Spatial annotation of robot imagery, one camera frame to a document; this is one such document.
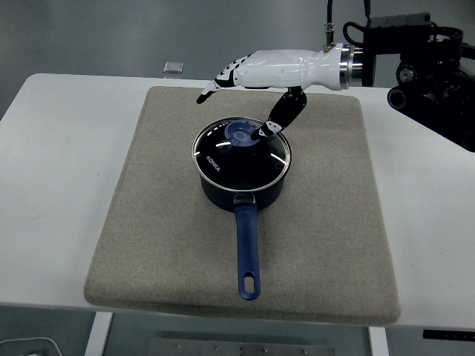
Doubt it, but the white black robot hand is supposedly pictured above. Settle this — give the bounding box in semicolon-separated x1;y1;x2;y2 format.
195;48;341;144

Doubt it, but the glass pot lid blue knob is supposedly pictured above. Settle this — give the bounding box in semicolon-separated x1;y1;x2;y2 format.
191;116;293;194

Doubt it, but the beige fabric mat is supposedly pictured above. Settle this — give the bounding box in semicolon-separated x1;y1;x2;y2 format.
82;85;402;327

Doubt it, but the grey metal plate with screws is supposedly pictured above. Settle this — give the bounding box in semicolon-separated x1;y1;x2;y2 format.
148;337;337;356

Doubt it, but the white table leg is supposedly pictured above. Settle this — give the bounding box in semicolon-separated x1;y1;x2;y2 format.
84;311;114;356
367;326;390;356

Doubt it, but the black bar under table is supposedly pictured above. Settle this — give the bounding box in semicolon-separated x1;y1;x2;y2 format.
422;329;475;341

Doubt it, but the white rounded object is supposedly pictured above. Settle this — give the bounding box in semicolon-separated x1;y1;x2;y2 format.
0;336;62;356

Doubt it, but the dark pot with blue handle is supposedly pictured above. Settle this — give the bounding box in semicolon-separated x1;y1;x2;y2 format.
199;166;288;302

